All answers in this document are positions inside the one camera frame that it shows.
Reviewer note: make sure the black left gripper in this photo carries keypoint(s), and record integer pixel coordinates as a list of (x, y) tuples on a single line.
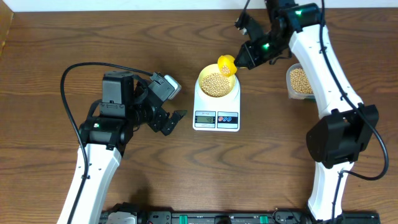
[(158, 122)]

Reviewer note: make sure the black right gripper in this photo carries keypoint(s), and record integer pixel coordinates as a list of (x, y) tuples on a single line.
[(251, 55)]

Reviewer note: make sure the yellow plastic measuring scoop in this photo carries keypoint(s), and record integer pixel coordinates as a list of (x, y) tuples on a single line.
[(226, 65)]

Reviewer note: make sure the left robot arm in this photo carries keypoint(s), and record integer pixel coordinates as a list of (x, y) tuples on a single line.
[(127, 102)]

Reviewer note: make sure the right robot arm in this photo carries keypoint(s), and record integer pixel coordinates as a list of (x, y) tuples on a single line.
[(345, 124)]

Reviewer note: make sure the pale yellow bowl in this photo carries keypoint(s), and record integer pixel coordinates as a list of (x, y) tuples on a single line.
[(213, 83)]

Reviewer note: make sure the white digital kitchen scale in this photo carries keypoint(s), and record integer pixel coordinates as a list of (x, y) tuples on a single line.
[(217, 113)]

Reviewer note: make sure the clear plastic container of soybeans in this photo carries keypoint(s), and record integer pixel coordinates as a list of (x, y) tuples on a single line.
[(297, 83)]

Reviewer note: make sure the cardboard box at edge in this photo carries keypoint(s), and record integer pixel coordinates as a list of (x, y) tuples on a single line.
[(6, 17)]

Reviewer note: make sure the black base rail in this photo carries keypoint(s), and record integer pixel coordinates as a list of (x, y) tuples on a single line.
[(125, 213)]

